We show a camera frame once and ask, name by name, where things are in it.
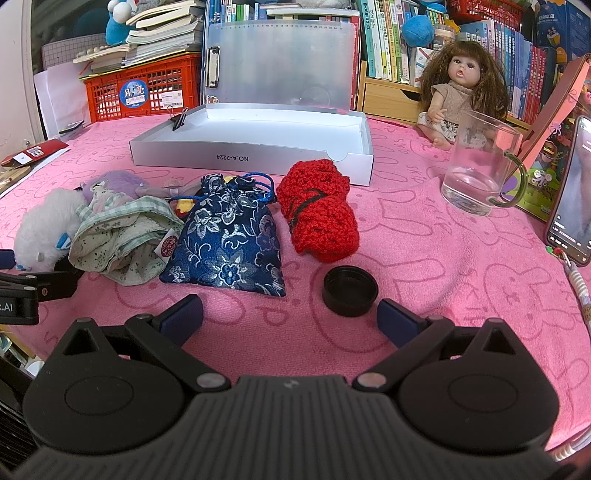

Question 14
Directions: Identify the wooden drawer organizer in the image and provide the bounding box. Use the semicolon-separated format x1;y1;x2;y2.
358;60;532;132

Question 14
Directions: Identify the translucent bow hair clip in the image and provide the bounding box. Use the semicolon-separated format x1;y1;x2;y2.
139;178;204;200

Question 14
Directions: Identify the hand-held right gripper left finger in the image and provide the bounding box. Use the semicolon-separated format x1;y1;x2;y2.
61;294;232;393

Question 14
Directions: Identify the black round lid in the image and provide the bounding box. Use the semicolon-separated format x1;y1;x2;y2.
322;266;380;317

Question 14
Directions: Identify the blue printed box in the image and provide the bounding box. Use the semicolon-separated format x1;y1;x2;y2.
536;0;591;63

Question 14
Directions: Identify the blue floral drawstring pouch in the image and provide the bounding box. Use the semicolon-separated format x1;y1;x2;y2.
159;172;288;297

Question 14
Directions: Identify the pink leather case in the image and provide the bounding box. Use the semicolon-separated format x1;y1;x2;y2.
519;55;591;185

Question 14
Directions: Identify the purple plush toy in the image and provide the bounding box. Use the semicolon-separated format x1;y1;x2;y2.
81;170;160;208

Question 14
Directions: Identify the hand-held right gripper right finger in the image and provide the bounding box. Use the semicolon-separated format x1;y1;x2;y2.
353;298;526;393

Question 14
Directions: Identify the brown haired doll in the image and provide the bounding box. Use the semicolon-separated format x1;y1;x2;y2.
417;41;511;148

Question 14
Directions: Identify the beaded phone strap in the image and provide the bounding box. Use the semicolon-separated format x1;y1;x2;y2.
547;247;591;333

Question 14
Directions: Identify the pink rabbit print towel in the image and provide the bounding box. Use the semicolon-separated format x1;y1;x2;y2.
0;113;591;462

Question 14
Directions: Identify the white plush toy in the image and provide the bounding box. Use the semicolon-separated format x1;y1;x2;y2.
13;187;85;273

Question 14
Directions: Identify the green checked cloth pouch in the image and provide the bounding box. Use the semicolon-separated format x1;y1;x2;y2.
68;195;185;283

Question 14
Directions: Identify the blue plush ball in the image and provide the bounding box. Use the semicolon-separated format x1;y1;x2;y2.
401;14;435;47

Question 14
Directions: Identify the red plastic basket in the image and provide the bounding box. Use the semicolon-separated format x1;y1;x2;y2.
447;0;525;31

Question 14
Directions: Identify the white cardboard box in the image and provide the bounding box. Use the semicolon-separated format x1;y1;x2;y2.
129;21;375;186

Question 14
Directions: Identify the white cable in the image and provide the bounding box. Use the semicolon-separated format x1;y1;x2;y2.
551;431;591;462

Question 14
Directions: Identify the smartphone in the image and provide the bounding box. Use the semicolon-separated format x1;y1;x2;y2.
546;115;591;268

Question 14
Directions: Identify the red knitted pouch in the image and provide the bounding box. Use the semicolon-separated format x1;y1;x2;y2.
276;160;361;264

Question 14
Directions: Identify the green toy block box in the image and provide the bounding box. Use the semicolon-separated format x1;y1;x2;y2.
512;111;583;222

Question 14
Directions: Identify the stack of books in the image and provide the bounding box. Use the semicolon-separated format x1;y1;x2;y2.
74;0;206;75

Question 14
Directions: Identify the glass cup green handle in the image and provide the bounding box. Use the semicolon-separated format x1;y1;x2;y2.
440;109;528;217

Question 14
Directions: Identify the white blue carton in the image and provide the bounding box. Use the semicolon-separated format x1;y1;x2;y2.
409;46;437;86

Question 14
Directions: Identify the red plastic crate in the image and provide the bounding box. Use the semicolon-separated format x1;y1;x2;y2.
79;52;202;124

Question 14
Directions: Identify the grey grid board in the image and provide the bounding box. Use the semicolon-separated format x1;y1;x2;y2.
41;44;88;75

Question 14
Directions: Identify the red envelope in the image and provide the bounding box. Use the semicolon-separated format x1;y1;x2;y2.
0;138;70;167

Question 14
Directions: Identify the yellow red knitted toy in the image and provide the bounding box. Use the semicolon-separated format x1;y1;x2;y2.
171;196;199;217

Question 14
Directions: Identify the blue white plush cat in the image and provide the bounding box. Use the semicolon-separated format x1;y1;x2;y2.
105;0;139;46

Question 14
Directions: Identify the row of upright books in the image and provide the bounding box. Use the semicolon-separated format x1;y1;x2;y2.
203;0;561;123

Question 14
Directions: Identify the wooden bead string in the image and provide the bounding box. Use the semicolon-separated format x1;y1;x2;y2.
74;44;110;64

